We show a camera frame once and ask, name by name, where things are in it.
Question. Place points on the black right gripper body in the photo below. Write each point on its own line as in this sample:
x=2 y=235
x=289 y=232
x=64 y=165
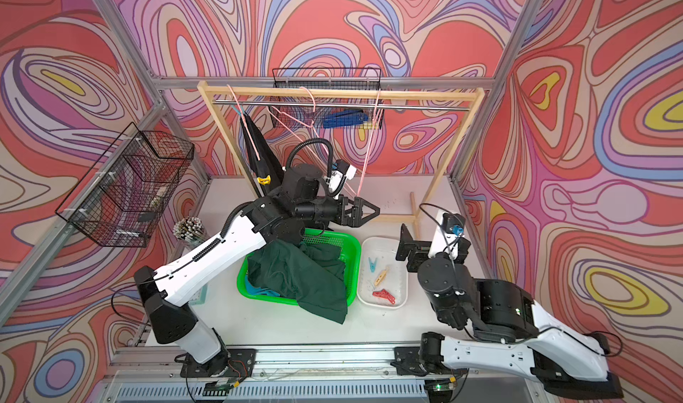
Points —
x=420 y=254

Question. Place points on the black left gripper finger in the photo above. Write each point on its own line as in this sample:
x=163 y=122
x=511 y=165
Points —
x=365 y=207
x=359 y=219

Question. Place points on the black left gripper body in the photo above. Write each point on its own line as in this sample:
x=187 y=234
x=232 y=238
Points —
x=339 y=216

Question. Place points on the wooden clothespin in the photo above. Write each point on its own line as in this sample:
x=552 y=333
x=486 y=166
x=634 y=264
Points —
x=381 y=277

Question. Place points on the red clothespin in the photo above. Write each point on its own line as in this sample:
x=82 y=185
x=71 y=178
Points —
x=380 y=294
x=388 y=296

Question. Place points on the dark green t-shirt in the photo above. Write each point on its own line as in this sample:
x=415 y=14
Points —
x=311 y=274

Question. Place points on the pink hanger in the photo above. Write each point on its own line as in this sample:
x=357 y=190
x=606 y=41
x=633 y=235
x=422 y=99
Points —
x=369 y=142
x=243 y=116
x=290 y=116

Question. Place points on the teal t-shirt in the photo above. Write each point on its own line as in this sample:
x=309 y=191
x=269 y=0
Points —
x=260 y=291

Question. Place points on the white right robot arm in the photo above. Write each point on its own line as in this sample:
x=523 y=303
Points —
x=507 y=330

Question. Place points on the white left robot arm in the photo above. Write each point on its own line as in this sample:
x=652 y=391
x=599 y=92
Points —
x=307 y=196

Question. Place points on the green perforated plastic basket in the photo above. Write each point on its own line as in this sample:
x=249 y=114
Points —
x=350 y=255

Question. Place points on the white plastic tray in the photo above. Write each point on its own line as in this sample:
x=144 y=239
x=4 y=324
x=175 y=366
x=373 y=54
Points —
x=396 y=281

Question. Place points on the yellow clothespin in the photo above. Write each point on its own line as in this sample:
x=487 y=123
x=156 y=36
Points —
x=264 y=181

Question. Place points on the blue stapler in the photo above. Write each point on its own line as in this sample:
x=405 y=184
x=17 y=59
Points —
x=345 y=118

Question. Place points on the black t-shirt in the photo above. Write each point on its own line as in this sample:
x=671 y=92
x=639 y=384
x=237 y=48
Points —
x=269 y=164

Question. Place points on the pine cone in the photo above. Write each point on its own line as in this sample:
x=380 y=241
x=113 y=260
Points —
x=191 y=231

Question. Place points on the small green clock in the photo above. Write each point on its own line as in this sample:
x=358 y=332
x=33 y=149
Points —
x=199 y=297

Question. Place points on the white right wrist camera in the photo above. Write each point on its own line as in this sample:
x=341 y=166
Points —
x=449 y=237

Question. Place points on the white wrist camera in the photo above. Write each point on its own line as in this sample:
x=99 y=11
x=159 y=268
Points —
x=449 y=237
x=341 y=173

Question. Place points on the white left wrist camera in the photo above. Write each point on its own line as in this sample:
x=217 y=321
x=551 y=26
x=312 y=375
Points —
x=341 y=173

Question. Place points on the black wire basket back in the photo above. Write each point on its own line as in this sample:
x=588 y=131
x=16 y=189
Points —
x=321 y=77

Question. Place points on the black wire basket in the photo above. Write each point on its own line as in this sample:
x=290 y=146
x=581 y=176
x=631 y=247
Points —
x=122 y=196
x=321 y=77

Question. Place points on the wooden clothes rack frame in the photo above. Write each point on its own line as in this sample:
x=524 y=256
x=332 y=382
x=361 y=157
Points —
x=380 y=99

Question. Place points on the black wire basket left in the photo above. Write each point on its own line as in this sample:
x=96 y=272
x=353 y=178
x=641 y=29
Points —
x=122 y=196

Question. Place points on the metal rail base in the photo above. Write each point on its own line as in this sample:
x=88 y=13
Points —
x=300 y=373

